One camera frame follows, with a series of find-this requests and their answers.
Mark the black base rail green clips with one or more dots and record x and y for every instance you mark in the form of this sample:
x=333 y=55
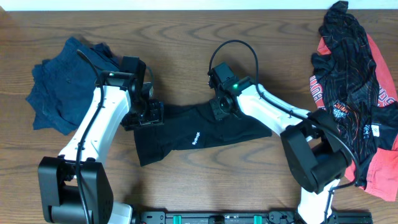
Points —
x=272 y=217

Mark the black patterned orange line garment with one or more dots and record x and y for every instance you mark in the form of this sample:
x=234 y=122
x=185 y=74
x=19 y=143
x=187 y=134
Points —
x=351 y=89

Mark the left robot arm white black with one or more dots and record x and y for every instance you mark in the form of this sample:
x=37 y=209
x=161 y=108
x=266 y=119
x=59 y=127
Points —
x=74 y=187

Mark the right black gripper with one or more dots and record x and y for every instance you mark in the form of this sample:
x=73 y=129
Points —
x=218 y=114

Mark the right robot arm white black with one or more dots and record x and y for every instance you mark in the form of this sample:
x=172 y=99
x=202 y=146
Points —
x=316 y=156

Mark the folded navy blue garment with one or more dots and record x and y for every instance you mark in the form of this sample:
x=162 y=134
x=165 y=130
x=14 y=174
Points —
x=63 y=86

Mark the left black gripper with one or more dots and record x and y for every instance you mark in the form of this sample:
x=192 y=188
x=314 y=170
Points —
x=157 y=117

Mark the black polo shirt white logo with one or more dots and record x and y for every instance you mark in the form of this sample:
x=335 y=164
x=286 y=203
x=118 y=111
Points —
x=194 y=127

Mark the red garment white lettering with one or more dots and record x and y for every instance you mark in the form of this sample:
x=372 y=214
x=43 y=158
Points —
x=382 y=173

